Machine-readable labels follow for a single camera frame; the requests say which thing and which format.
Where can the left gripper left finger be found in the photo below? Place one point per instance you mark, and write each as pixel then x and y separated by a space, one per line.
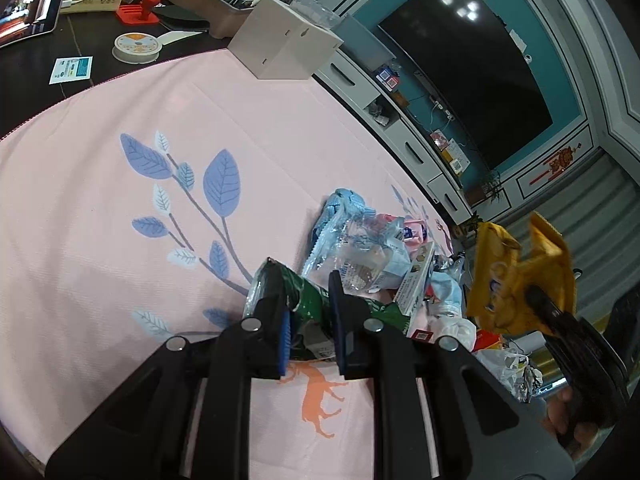
pixel 257 347

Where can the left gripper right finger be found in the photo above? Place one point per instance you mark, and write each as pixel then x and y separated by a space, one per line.
pixel 367 348

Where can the green snack wrapper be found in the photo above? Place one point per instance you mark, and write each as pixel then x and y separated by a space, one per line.
pixel 310 318

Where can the white plastic bag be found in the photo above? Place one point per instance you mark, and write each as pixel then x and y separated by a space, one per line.
pixel 458 328

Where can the clear plastic wrapper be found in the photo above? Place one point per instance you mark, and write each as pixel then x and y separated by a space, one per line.
pixel 368 251

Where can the pink tissue packet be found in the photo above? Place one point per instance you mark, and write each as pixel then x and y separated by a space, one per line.
pixel 412 232

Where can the yellow snack bag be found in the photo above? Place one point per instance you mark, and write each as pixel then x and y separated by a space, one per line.
pixel 501 276

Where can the person's right hand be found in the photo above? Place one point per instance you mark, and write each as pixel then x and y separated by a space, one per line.
pixel 557 423

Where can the white toothpaste box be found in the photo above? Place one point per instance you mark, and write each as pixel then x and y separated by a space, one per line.
pixel 412 288

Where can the blue face mask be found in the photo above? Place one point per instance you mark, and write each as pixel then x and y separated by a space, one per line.
pixel 340 207

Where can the white TV cabinet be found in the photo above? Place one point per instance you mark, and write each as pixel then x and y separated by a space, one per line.
pixel 376 109

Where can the white cardboard box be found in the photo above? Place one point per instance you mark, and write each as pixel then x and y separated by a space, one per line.
pixel 277 43

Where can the large black television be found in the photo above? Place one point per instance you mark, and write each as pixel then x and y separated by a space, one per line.
pixel 470 60

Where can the round tape roll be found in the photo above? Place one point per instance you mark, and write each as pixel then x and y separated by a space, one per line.
pixel 136 48

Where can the blue white card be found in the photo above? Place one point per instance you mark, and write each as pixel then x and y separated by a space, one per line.
pixel 71 69

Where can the red toy figure stand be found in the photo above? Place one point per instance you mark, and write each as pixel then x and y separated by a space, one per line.
pixel 138 14

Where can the tablet computer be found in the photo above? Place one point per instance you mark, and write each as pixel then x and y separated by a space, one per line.
pixel 24 19

